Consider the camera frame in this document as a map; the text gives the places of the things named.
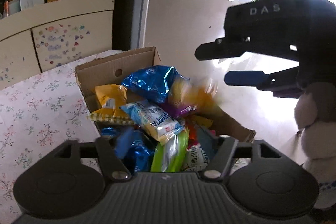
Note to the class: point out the cream cabinet with stickers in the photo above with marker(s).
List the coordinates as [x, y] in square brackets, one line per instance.
[65, 16]

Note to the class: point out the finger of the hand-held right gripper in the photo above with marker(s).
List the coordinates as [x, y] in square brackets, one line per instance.
[218, 50]
[244, 78]

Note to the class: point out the large yellow snack packet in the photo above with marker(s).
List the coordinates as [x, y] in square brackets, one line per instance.
[110, 95]

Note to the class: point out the light blue white snack packet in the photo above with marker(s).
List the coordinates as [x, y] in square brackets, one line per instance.
[152, 116]

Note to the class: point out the small golden snack packet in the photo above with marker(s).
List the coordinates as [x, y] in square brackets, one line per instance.
[194, 95]

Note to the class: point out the green snack packet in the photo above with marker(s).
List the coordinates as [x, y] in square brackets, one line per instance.
[170, 155]

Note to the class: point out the white refrigerator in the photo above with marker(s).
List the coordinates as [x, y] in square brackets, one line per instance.
[183, 16]

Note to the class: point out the cardboard box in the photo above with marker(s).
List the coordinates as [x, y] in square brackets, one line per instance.
[105, 66]

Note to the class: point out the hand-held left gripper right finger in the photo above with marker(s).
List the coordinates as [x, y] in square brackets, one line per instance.
[207, 144]

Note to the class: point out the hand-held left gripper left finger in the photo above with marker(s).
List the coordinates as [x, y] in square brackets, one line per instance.
[124, 145]

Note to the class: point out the person's right forearm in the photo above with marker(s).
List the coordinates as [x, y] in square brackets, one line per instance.
[317, 134]

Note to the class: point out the floral tablecloth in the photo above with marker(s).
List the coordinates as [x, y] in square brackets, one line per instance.
[39, 108]

